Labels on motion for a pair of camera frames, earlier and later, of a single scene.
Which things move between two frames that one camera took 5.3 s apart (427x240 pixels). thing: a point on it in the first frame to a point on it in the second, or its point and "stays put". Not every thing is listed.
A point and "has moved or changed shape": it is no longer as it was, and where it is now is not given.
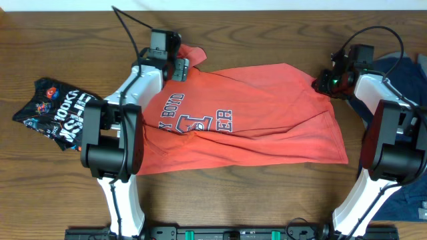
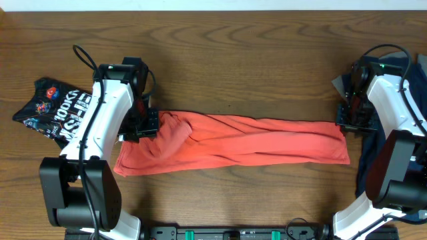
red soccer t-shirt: [267, 116] has moved or changed shape
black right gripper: [320, 87] to [345, 125]
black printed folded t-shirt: [57, 113] stays put
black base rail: [234, 233] stays put
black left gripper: [181, 67] to [151, 130]
